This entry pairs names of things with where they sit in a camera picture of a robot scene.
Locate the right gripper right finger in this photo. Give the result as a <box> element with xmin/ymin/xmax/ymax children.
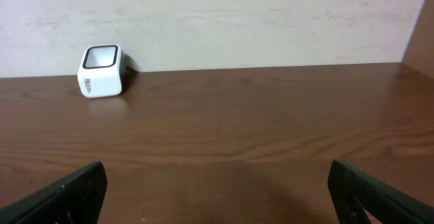
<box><xmin>328</xmin><ymin>160</ymin><xmax>433</xmax><ymax>224</ymax></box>

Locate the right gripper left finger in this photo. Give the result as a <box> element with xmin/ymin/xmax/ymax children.
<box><xmin>1</xmin><ymin>161</ymin><xmax>107</xmax><ymax>224</ymax></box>

